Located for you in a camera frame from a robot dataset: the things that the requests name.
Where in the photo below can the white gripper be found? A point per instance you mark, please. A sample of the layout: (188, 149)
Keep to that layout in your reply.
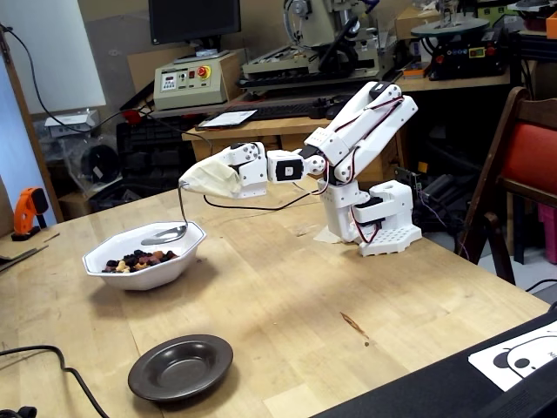
(252, 171)

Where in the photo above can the bent metal spoon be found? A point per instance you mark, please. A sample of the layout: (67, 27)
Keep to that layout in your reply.
(167, 235)

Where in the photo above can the white octagonal bowl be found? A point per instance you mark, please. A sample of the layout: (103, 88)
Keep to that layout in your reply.
(143, 278)

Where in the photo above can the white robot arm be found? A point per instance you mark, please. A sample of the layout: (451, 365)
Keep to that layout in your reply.
(374, 122)

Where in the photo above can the brown round plate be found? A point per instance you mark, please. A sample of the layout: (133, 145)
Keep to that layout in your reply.
(180, 370)

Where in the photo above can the white paper sheet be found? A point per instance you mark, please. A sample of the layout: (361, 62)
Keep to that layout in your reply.
(228, 118)

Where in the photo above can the beige cloth jaw wrap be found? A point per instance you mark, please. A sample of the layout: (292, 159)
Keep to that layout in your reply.
(209, 178)

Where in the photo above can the black keyboard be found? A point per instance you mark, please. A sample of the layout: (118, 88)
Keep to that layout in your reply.
(283, 112)

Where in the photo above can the wooden workbench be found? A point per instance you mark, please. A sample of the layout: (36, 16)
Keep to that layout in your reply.
(198, 150)

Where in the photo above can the beige control box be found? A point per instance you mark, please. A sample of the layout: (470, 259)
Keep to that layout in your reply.
(191, 91)

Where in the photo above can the beige tape piece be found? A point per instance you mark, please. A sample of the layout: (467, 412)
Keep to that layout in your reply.
(326, 237)

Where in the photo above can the black plastic crate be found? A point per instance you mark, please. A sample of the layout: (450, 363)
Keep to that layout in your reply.
(135, 148)

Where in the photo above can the red plastic connector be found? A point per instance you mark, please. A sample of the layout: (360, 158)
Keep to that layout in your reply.
(130, 116)

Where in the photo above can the black computer monitor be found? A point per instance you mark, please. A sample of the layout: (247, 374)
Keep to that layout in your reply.
(193, 19)

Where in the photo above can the plastic bag with spool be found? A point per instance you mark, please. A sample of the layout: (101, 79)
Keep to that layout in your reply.
(100, 163)

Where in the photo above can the beige milling machine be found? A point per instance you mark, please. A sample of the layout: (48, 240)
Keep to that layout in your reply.
(330, 22)

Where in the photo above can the trail mix pile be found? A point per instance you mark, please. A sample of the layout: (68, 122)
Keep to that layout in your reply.
(139, 261)

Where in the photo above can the white cardboard box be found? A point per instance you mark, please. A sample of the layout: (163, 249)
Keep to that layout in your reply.
(69, 122)

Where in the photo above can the brown cardboard box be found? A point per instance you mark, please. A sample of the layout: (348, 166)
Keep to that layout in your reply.
(409, 24)

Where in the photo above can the wooden side table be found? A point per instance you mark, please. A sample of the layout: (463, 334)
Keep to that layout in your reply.
(457, 83)

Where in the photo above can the white board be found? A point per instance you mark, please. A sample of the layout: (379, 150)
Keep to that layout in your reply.
(56, 52)

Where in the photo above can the black scroll saw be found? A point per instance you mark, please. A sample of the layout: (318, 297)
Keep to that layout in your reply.
(461, 54)

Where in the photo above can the orange black hand tool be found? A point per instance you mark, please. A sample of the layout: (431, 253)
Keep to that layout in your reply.
(26, 204)

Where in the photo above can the dark metal strip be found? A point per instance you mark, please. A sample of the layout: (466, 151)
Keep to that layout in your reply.
(22, 258)

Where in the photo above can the wooden chair red cushion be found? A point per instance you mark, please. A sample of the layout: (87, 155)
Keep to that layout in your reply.
(528, 157)

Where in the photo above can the black equipment case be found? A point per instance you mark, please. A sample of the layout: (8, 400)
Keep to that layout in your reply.
(435, 392)

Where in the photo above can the pink plastic bin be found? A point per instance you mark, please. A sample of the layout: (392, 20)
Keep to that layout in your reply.
(549, 235)

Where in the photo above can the white panda card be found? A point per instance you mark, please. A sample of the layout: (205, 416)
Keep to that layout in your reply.
(491, 361)

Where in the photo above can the small black object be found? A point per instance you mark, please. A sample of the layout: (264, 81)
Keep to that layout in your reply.
(17, 412)

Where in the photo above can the brown wooden post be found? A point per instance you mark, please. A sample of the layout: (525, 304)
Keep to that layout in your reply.
(30, 130)

